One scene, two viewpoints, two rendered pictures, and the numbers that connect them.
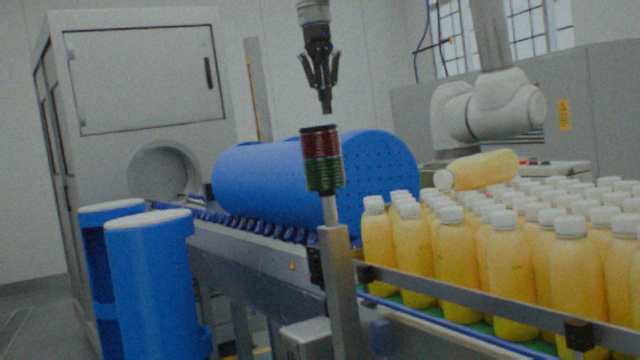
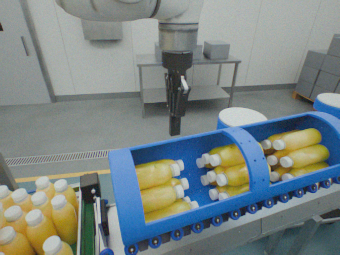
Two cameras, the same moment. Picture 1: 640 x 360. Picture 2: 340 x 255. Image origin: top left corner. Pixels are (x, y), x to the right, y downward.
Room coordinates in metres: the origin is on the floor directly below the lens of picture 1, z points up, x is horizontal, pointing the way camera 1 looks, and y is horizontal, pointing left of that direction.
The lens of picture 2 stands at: (1.76, -0.53, 1.61)
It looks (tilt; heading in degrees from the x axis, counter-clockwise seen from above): 30 degrees down; 99
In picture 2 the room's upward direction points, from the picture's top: straight up
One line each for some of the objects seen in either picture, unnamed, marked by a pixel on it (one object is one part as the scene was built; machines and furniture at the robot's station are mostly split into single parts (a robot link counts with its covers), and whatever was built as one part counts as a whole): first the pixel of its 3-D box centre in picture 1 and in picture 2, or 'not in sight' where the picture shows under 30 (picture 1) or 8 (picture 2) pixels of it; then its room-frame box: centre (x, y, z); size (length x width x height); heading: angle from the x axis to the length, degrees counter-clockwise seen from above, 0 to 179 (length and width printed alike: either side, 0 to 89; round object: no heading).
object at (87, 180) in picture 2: (330, 265); (90, 188); (1.36, 0.02, 0.95); 0.10 x 0.07 x 0.10; 118
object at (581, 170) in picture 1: (541, 185); not in sight; (1.44, -0.49, 1.05); 0.20 x 0.10 x 0.10; 28
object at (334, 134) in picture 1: (320, 144); not in sight; (0.98, 0.00, 1.23); 0.06 x 0.06 x 0.04
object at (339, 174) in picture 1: (324, 172); not in sight; (0.98, 0.00, 1.18); 0.06 x 0.06 x 0.05
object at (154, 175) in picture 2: not in sight; (147, 176); (1.63, -0.07, 1.14); 0.18 x 0.07 x 0.07; 27
